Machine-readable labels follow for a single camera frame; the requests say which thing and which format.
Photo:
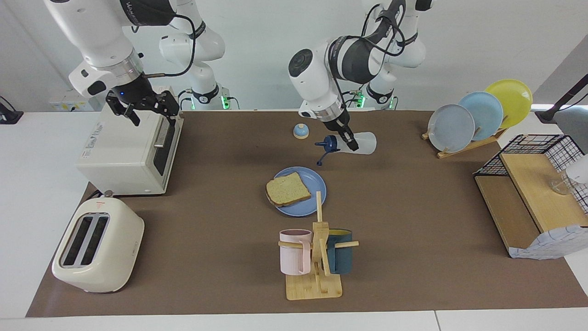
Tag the wooden shelf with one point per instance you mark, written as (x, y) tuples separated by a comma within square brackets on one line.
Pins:
[(533, 193)]

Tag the clear squeeze bottle blue cap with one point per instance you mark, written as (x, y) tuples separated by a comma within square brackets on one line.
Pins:
[(365, 142)]

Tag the grey-blue plate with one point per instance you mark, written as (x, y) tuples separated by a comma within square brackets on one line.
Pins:
[(450, 128)]

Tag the white checked cloth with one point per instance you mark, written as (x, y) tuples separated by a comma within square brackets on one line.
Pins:
[(551, 243)]

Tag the white plastic container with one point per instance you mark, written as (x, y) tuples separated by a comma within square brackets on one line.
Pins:
[(579, 170)]

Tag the dark teal mug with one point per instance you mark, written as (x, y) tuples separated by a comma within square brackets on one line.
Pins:
[(342, 257)]

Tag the pink mug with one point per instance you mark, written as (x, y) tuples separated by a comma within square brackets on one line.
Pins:
[(294, 259)]

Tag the black stand base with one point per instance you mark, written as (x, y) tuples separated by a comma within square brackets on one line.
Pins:
[(9, 116)]

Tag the small blue seasoning shaker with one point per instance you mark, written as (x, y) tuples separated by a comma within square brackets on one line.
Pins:
[(301, 132)]

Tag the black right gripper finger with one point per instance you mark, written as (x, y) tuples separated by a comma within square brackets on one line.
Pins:
[(131, 115), (170, 106)]

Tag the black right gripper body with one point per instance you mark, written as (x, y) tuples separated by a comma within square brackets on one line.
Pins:
[(133, 94)]

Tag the light blue plate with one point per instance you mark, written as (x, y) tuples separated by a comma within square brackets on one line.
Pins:
[(487, 112)]

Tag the yellow plate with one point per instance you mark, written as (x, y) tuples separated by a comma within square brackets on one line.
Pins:
[(514, 99)]

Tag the blue round plate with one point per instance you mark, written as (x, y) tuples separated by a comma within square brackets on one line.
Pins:
[(317, 184)]

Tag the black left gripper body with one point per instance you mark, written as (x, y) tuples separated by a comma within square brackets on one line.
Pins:
[(336, 125)]

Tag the toasted bread slice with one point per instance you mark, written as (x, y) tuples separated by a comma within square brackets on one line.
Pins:
[(287, 189)]

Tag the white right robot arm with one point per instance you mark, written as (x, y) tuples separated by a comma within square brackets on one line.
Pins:
[(92, 32)]

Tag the white toaster oven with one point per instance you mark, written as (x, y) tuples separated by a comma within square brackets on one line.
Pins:
[(119, 156)]

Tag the wooden plate rack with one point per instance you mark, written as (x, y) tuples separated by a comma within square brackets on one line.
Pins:
[(464, 149)]

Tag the wooden mug tree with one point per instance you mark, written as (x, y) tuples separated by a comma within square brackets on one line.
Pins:
[(314, 287)]

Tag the brown table mat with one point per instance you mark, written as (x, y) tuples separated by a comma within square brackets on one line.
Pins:
[(206, 230)]

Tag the cream two-slot toaster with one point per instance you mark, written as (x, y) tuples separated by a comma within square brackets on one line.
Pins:
[(115, 257)]

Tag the black camera stand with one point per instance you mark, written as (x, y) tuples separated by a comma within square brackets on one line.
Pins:
[(565, 99)]

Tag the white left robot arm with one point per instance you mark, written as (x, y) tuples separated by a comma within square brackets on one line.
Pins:
[(312, 78)]

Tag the clear drinking glass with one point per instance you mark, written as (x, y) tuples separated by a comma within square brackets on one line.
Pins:
[(560, 186)]

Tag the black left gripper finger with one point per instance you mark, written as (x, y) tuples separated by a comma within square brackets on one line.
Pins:
[(351, 141)]

